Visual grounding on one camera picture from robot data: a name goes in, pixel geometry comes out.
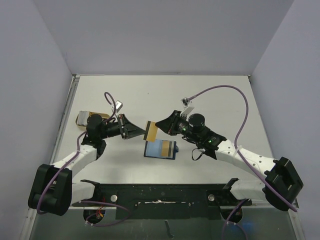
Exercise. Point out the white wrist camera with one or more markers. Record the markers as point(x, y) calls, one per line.
point(117, 106)
point(187, 109)

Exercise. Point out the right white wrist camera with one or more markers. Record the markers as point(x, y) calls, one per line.
point(187, 109)

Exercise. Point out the stack of white cards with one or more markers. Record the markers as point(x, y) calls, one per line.
point(82, 117)

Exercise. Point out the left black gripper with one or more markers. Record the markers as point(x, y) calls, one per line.
point(128, 126)

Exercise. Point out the gold credit card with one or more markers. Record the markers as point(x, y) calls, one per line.
point(171, 149)
point(150, 131)
point(165, 148)

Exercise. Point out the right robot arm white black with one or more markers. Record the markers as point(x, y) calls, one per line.
point(278, 180)

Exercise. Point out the aluminium left side rail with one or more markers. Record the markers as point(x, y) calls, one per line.
point(66, 112)

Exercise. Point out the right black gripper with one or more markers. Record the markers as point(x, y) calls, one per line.
point(172, 123)

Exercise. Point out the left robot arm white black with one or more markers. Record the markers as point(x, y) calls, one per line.
point(53, 190)

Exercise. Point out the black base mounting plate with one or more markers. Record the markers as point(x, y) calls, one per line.
point(201, 209)

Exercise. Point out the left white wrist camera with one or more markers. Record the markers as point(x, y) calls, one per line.
point(117, 106)

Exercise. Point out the aluminium front rail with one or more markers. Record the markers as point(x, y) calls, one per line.
point(59, 206)

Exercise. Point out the blue leather card holder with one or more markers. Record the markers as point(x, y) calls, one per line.
point(153, 149)

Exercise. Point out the aluminium rail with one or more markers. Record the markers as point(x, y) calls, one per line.
point(66, 112)
point(59, 206)

